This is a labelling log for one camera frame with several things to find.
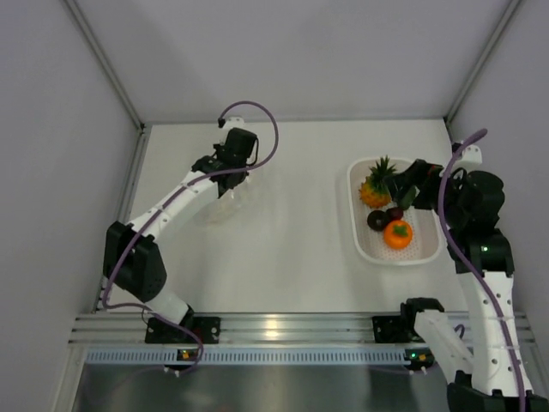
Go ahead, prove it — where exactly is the fake dark round fruit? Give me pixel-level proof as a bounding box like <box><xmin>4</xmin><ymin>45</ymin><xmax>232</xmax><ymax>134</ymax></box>
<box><xmin>367</xmin><ymin>209</ymin><xmax>391</xmax><ymax>232</ymax></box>

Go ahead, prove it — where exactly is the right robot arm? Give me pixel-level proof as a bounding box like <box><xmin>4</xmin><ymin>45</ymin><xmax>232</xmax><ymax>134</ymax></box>
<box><xmin>389</xmin><ymin>160</ymin><xmax>548</xmax><ymax>411</ymax></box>

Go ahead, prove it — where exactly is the white perforated plastic basket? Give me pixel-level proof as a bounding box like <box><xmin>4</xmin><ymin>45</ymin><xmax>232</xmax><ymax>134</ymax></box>
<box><xmin>347</xmin><ymin>158</ymin><xmax>442</xmax><ymax>266</ymax></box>

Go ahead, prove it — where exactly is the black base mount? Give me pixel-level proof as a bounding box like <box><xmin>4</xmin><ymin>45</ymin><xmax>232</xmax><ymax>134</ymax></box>
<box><xmin>145</xmin><ymin>316</ymin><xmax>220</xmax><ymax>344</ymax></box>
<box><xmin>371</xmin><ymin>315</ymin><xmax>421</xmax><ymax>343</ymax></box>

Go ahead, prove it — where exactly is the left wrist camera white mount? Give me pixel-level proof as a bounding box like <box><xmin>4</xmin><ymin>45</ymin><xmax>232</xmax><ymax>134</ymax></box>
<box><xmin>218</xmin><ymin>116</ymin><xmax>245</xmax><ymax>130</ymax></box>

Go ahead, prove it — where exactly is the right aluminium frame post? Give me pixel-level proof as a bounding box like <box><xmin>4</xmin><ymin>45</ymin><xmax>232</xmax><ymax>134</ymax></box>
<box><xmin>443</xmin><ymin>0</ymin><xmax>524</xmax><ymax>128</ymax></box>

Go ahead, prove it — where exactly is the fake dark purple fruit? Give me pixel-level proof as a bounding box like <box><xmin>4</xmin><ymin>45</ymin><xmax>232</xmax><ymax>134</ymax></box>
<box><xmin>385</xmin><ymin>207</ymin><xmax>404</xmax><ymax>221</ymax></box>

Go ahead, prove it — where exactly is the clear polka dot zip bag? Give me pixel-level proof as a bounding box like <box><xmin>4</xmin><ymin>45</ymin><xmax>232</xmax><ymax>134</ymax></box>
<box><xmin>193</xmin><ymin>170</ymin><xmax>264</xmax><ymax>227</ymax></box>

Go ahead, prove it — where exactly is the aluminium frame post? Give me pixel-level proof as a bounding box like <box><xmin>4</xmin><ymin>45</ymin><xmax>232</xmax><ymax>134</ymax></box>
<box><xmin>443</xmin><ymin>0</ymin><xmax>524</xmax><ymax>128</ymax></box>
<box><xmin>62</xmin><ymin>0</ymin><xmax>148</xmax><ymax>167</ymax></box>

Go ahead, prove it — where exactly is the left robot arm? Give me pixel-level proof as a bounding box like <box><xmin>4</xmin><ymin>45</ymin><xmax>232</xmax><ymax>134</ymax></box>
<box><xmin>102</xmin><ymin>127</ymin><xmax>259</xmax><ymax>343</ymax></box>

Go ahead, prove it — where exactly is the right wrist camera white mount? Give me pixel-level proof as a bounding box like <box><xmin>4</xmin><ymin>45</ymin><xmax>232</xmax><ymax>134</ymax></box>
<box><xmin>452</xmin><ymin>144</ymin><xmax>482</xmax><ymax>172</ymax></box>

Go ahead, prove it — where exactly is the fake pineapple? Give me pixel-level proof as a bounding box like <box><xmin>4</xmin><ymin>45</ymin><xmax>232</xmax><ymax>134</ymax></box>
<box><xmin>359</xmin><ymin>155</ymin><xmax>396</xmax><ymax>209</ymax></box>

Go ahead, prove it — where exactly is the aluminium mounting rail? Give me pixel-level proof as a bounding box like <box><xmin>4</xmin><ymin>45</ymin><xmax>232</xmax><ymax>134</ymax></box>
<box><xmin>66</xmin><ymin>312</ymin><xmax>535</xmax><ymax>346</ymax></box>

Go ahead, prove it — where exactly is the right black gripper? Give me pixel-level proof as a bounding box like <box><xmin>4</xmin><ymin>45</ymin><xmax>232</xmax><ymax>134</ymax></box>
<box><xmin>384</xmin><ymin>160</ymin><xmax>468</xmax><ymax>228</ymax></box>

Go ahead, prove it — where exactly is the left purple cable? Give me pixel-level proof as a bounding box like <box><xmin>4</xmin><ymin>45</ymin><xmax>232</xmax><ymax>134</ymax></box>
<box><xmin>100</xmin><ymin>100</ymin><xmax>281</xmax><ymax>374</ymax></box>

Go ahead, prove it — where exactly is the white slotted cable duct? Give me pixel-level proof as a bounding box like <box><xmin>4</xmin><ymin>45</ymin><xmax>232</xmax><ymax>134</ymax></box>
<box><xmin>86</xmin><ymin>346</ymin><xmax>434</xmax><ymax>368</ymax></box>

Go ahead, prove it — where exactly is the fake orange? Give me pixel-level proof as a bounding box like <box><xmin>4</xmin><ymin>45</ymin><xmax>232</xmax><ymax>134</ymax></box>
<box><xmin>383</xmin><ymin>220</ymin><xmax>413</xmax><ymax>250</ymax></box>

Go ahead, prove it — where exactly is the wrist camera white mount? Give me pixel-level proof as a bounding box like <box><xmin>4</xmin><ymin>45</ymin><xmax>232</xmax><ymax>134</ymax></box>
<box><xmin>452</xmin><ymin>144</ymin><xmax>482</xmax><ymax>172</ymax></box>
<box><xmin>218</xmin><ymin>116</ymin><xmax>245</xmax><ymax>130</ymax></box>

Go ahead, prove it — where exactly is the left aluminium frame post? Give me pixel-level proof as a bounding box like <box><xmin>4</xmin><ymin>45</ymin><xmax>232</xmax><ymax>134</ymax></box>
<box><xmin>62</xmin><ymin>0</ymin><xmax>148</xmax><ymax>167</ymax></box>

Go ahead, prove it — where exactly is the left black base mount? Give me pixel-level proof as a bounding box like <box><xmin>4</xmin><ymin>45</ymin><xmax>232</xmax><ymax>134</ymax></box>
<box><xmin>145</xmin><ymin>316</ymin><xmax>220</xmax><ymax>344</ymax></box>

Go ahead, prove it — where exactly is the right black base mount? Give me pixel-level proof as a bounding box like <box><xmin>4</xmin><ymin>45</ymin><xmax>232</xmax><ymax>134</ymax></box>
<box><xmin>371</xmin><ymin>315</ymin><xmax>421</xmax><ymax>343</ymax></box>

